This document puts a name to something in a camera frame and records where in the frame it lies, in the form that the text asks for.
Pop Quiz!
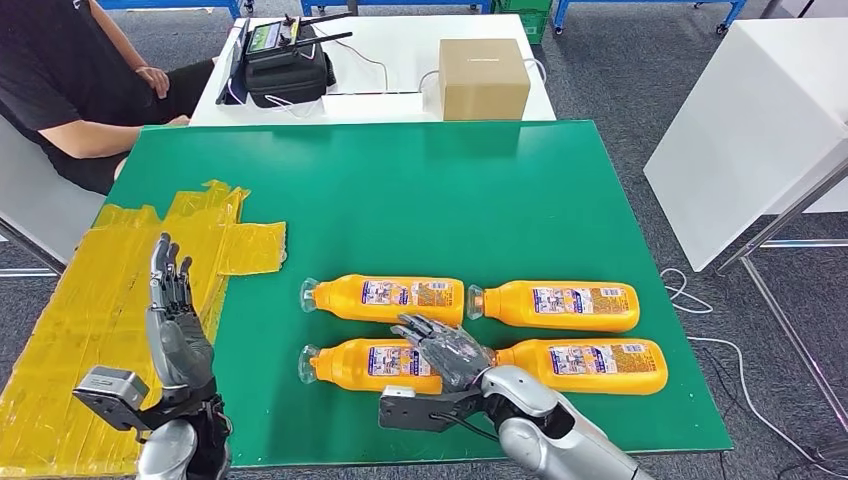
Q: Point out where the person's left hand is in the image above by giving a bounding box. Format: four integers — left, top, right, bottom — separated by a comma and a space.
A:
135, 65, 172, 101

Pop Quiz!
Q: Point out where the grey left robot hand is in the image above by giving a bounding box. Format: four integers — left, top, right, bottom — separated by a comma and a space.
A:
144, 231, 218, 395

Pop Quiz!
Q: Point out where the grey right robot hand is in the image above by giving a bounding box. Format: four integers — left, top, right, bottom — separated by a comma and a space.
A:
390, 313, 497, 394

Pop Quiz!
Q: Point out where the orange bottle with clear cap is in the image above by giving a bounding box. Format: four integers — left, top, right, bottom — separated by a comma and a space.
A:
297, 338, 458, 397
491, 338, 670, 397
299, 274, 466, 330
466, 280, 641, 334

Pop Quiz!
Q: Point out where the dark laptop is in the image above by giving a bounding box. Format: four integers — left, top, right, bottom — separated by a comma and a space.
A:
215, 18, 252, 107

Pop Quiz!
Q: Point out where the yellow taped sheet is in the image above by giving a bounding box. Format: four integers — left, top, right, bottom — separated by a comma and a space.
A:
0, 179, 289, 480

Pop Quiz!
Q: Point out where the person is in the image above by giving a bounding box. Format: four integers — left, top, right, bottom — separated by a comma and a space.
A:
0, 0, 217, 197

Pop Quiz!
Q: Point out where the remote controller with antennas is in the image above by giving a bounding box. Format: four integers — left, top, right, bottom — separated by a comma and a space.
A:
243, 11, 354, 68

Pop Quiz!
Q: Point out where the black carry case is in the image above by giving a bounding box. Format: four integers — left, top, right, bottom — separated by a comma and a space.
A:
241, 39, 337, 109

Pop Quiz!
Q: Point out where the grey seat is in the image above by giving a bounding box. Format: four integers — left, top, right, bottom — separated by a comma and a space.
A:
0, 112, 107, 276

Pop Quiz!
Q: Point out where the flat white box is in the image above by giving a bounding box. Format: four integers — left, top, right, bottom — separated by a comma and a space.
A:
321, 91, 426, 125

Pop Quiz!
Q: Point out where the brown cardboard box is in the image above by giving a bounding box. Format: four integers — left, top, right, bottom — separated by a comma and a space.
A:
437, 37, 532, 123

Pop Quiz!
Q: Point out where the green plastic crate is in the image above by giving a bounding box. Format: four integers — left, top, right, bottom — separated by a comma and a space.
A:
495, 0, 554, 45

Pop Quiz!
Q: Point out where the large white table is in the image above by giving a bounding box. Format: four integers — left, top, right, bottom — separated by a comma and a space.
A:
642, 17, 848, 273

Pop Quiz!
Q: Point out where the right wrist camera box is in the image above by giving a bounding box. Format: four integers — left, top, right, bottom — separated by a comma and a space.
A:
378, 387, 482, 435

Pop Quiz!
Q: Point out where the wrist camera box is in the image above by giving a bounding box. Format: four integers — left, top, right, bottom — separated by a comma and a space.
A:
378, 387, 482, 435
72, 366, 151, 432

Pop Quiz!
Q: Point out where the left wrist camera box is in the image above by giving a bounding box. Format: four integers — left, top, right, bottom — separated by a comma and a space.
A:
72, 366, 151, 432

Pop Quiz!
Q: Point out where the blue metal frame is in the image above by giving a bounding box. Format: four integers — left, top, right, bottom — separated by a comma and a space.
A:
99, 0, 243, 20
553, 0, 749, 34
301, 0, 495, 16

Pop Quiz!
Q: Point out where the thin white cable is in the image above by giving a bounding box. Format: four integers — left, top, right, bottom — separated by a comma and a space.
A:
309, 25, 392, 95

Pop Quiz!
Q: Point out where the metal table leg frame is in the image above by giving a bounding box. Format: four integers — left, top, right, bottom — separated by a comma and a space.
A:
714, 155, 848, 435

